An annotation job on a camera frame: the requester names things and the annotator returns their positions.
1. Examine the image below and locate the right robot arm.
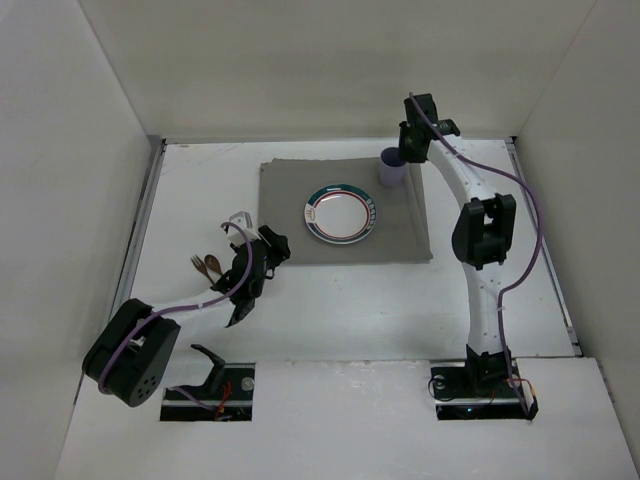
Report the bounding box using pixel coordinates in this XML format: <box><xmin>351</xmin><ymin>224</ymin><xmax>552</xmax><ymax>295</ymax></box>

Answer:
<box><xmin>399</xmin><ymin>94</ymin><xmax>516</xmax><ymax>398</ymax></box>

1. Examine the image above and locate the white plate green rim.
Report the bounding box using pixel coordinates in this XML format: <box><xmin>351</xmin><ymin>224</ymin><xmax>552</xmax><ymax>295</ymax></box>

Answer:
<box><xmin>303</xmin><ymin>183</ymin><xmax>377</xmax><ymax>245</ymax></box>

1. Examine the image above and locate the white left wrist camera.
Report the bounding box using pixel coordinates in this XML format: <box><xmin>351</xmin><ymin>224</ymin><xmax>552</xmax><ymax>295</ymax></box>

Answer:
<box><xmin>221</xmin><ymin>211</ymin><xmax>259</xmax><ymax>247</ymax></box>

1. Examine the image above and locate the right aluminium table rail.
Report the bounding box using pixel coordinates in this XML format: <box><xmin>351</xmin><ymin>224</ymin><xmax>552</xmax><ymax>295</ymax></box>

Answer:
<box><xmin>505</xmin><ymin>136</ymin><xmax>584</xmax><ymax>358</ymax></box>

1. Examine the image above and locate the grey cloth placemat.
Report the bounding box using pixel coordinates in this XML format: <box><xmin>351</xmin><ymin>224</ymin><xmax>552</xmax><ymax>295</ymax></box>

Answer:
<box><xmin>258</xmin><ymin>158</ymin><xmax>433</xmax><ymax>266</ymax></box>

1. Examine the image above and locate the aluminium table rail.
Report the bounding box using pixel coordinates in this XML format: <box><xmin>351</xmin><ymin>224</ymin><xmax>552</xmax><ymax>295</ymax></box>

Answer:
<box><xmin>505</xmin><ymin>136</ymin><xmax>584</xmax><ymax>358</ymax></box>
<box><xmin>103</xmin><ymin>135</ymin><xmax>166</xmax><ymax>328</ymax></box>

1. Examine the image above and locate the white front cover board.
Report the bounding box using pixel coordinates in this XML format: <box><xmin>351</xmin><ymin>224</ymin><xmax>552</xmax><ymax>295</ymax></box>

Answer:
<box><xmin>56</xmin><ymin>358</ymin><xmax>637</xmax><ymax>479</ymax></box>

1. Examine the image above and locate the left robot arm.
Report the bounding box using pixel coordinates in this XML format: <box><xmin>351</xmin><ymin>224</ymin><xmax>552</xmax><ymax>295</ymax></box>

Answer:
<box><xmin>82</xmin><ymin>221</ymin><xmax>291</xmax><ymax>408</ymax></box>

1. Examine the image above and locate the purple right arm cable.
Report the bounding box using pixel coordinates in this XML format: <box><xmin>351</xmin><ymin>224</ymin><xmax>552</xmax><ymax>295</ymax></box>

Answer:
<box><xmin>407</xmin><ymin>91</ymin><xmax>547</xmax><ymax>419</ymax></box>

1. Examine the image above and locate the brown wooden fork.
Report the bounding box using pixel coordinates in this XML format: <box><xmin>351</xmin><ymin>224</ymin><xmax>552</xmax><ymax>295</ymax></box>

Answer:
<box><xmin>190</xmin><ymin>255</ymin><xmax>216</xmax><ymax>287</ymax></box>

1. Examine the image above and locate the brown wooden spoon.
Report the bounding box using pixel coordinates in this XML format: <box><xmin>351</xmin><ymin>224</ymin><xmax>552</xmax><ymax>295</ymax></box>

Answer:
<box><xmin>204</xmin><ymin>254</ymin><xmax>223</xmax><ymax>280</ymax></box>

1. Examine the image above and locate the purple plastic cup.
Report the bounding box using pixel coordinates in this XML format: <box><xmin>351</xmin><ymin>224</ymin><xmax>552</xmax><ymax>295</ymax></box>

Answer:
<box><xmin>378</xmin><ymin>147</ymin><xmax>407</xmax><ymax>188</ymax></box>

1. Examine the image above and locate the left aluminium table rail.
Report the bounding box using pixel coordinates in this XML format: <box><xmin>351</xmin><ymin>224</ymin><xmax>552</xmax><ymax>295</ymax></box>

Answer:
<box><xmin>103</xmin><ymin>135</ymin><xmax>166</xmax><ymax>328</ymax></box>

